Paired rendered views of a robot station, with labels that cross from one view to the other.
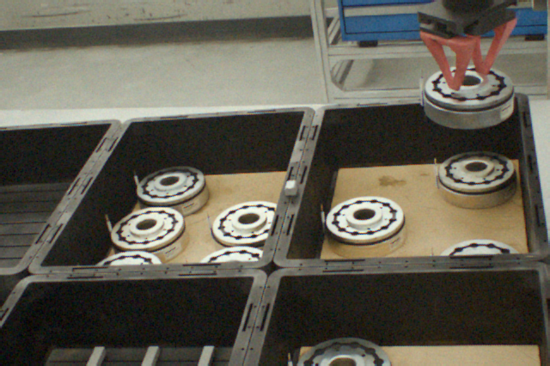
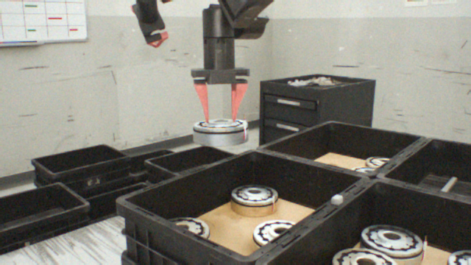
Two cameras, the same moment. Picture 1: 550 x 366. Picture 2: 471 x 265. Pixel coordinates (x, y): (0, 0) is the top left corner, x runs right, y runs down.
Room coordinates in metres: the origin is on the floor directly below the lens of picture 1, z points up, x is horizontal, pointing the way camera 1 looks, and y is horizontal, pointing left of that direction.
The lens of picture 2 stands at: (1.64, 0.09, 1.22)
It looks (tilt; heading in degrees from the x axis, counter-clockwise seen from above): 15 degrees down; 206
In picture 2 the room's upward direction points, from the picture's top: straight up
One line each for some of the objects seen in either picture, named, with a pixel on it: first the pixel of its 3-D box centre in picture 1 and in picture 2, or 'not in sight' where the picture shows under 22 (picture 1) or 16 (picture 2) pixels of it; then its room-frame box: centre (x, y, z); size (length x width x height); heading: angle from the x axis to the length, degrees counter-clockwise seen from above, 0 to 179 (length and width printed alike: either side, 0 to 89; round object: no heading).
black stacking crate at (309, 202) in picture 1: (418, 211); (250, 218); (1.00, -0.17, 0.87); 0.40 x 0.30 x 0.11; 165
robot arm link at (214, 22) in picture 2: not in sight; (221, 23); (0.97, -0.25, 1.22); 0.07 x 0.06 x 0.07; 161
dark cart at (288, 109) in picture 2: not in sight; (315, 149); (-0.83, -0.49, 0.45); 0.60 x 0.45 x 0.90; 159
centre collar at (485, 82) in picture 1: (468, 82); (220, 122); (0.98, -0.25, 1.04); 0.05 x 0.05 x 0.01
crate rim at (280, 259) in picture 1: (414, 177); (251, 193); (1.00, -0.17, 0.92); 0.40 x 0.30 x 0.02; 165
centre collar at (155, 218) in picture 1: (146, 226); not in sight; (1.09, 0.18, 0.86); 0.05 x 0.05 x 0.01
